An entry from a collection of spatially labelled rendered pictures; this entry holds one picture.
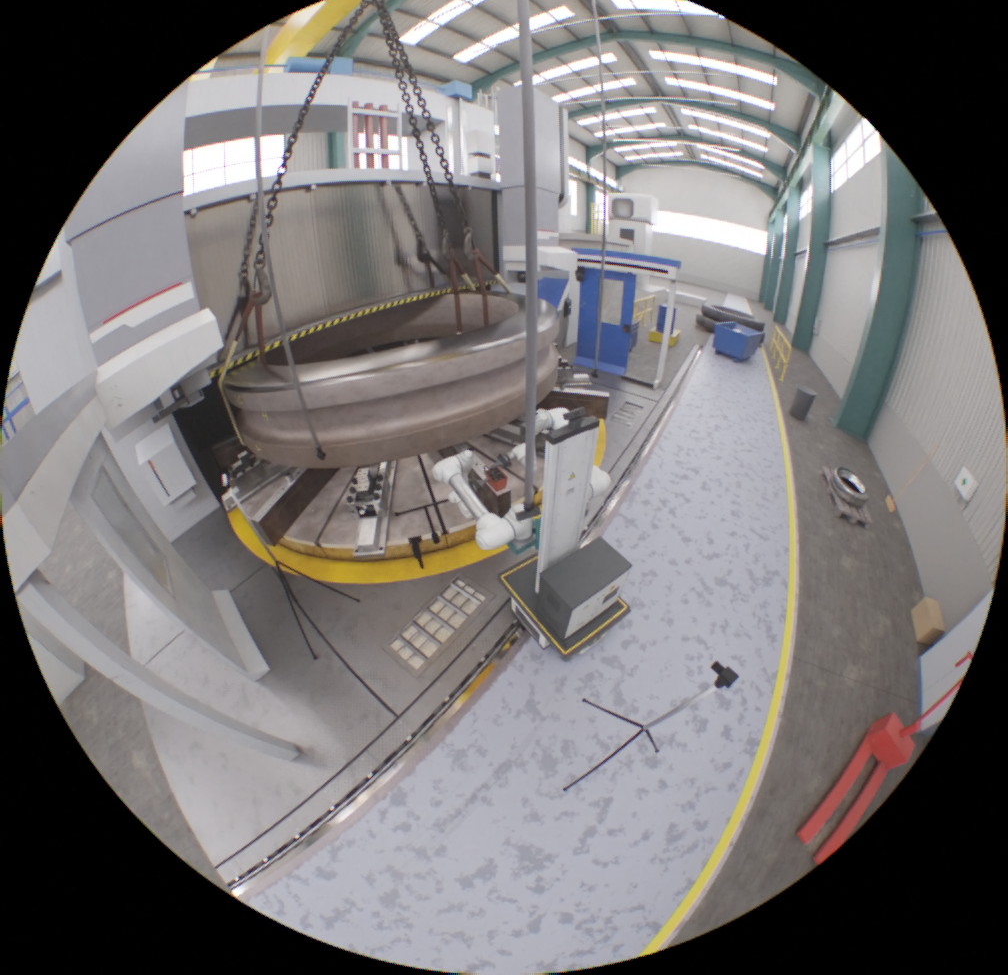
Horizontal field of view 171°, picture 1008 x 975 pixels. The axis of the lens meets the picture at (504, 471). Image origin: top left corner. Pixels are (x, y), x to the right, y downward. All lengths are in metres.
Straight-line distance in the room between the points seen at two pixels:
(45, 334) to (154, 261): 2.32
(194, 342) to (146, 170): 1.82
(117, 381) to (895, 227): 12.25
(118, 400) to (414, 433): 2.74
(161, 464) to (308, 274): 3.30
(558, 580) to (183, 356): 3.33
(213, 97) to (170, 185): 3.92
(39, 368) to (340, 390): 4.31
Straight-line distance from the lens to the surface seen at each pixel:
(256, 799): 3.39
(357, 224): 5.96
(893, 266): 9.96
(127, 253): 3.71
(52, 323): 5.46
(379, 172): 6.21
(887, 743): 4.14
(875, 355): 9.85
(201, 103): 7.49
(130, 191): 3.85
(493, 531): 2.05
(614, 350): 7.76
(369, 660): 3.06
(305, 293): 5.47
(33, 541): 1.56
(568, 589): 2.19
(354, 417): 3.27
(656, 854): 2.94
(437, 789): 2.73
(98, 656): 1.87
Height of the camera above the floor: 2.68
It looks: 38 degrees down
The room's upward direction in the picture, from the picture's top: 2 degrees counter-clockwise
